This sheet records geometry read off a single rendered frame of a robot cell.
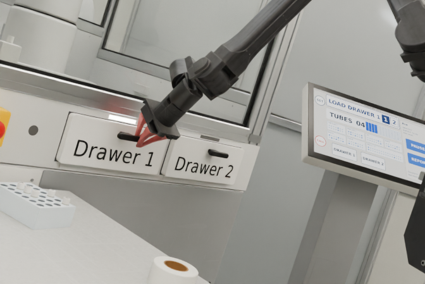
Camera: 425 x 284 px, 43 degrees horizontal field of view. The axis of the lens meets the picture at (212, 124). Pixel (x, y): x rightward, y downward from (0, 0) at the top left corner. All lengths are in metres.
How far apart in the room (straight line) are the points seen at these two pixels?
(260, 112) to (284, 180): 1.19
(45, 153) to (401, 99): 1.79
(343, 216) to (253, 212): 0.98
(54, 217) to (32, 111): 0.28
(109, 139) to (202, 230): 0.49
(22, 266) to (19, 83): 0.45
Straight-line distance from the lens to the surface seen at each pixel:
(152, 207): 1.45
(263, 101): 1.64
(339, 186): 1.96
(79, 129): 1.21
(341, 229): 2.00
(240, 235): 2.94
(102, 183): 1.32
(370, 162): 1.90
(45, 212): 0.95
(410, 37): 0.91
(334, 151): 1.83
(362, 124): 1.97
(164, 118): 1.21
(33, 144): 1.19
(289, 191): 2.78
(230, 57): 1.15
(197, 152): 1.47
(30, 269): 0.80
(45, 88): 1.17
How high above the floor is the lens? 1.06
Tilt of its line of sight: 3 degrees down
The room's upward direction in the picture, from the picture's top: 18 degrees clockwise
